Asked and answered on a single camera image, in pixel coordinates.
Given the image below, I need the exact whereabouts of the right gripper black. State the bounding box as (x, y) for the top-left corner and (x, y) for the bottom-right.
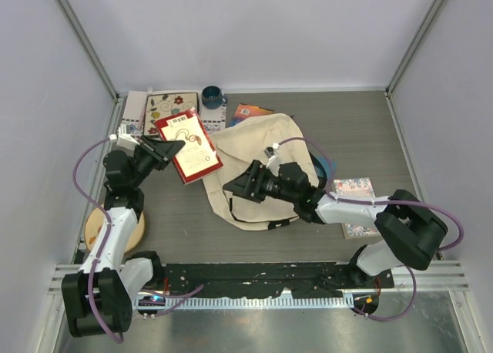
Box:
(224, 158), (298, 203)

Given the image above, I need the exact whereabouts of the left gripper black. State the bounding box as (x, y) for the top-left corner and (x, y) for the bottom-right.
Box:
(129, 135), (184, 188)

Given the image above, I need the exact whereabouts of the red white paperback book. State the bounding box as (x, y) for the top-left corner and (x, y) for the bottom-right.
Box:
(155, 108), (223, 184)

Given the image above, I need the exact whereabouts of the cream canvas backpack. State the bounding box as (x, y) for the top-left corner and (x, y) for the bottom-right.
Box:
(203, 113), (320, 231)

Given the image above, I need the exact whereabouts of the blue sunset paperback book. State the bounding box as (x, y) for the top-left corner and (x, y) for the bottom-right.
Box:
(227, 103), (275, 127)

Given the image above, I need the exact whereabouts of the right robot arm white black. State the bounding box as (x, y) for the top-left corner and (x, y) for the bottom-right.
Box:
(223, 160), (448, 287)

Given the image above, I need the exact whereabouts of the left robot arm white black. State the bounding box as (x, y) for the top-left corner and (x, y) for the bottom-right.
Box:
(61, 137), (185, 343)

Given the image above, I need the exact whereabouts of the floral square ceramic plate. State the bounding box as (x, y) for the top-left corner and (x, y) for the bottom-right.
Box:
(143, 91), (200, 138)

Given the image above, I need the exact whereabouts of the white patterned placemat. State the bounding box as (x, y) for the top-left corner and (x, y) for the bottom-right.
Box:
(122, 90), (226, 136)

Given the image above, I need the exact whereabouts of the dark blue ceramic mug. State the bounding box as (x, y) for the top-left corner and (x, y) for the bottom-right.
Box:
(201, 86), (227, 109)

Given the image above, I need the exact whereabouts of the round wooden bird coaster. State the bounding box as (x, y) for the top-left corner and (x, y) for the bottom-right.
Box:
(84, 208), (147, 254)

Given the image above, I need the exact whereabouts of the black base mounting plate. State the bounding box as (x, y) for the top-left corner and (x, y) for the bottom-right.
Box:
(143, 262), (394, 299)

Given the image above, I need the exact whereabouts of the floral pastel notebook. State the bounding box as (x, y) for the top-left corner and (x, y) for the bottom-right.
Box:
(331, 177), (381, 240)

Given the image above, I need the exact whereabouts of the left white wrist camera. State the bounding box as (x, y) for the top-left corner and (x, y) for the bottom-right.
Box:
(109, 123), (139, 152)

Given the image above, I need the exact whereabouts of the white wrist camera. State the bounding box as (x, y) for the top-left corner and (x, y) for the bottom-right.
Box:
(109, 123), (139, 152)
(264, 143), (281, 172)

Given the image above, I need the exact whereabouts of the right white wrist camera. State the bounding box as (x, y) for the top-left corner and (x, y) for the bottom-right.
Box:
(264, 143), (281, 172)

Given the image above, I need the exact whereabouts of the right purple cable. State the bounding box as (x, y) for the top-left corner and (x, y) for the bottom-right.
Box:
(275, 136), (466, 323)

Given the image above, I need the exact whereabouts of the slotted grey cable duct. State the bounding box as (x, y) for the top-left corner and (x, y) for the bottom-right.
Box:
(134, 294), (354, 311)

